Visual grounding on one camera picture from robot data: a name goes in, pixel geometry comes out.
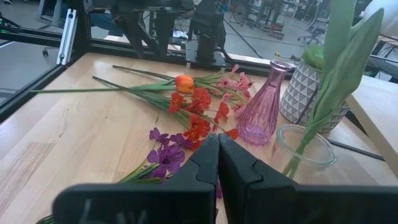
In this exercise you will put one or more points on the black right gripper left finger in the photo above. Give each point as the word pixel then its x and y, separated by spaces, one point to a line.
pixel 149 202

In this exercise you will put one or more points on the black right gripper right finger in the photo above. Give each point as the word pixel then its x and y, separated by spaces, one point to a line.
pixel 280 202

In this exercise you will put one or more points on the purple artificial flower spray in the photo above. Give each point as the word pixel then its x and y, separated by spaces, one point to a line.
pixel 168 157

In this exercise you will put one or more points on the clear glass vase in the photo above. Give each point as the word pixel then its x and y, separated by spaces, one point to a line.
pixel 317 149

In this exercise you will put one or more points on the red artificial flower spray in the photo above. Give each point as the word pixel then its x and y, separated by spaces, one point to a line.
pixel 199 124

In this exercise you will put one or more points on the orange artificial tulip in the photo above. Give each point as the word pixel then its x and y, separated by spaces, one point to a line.
pixel 184 84

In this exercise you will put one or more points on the pink artificial flower spray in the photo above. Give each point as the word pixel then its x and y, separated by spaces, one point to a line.
pixel 241 82

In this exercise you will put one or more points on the white artificial tulip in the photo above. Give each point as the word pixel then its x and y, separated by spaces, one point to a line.
pixel 351 62

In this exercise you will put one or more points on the light wooden shelf board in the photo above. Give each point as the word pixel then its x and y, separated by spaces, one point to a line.
pixel 376 105

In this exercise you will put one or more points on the pink ribbed glass vase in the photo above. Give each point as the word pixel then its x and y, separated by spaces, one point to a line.
pixel 261 118

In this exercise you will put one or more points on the grey geometric pot with plant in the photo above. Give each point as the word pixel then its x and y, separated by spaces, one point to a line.
pixel 301 90

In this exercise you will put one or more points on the person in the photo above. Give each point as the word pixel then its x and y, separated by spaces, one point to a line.
pixel 105 25

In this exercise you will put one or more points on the silver aluminium extrusion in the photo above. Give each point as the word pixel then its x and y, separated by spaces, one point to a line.
pixel 66 37

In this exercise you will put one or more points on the black metal table frame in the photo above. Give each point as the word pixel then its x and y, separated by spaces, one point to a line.
pixel 124 48

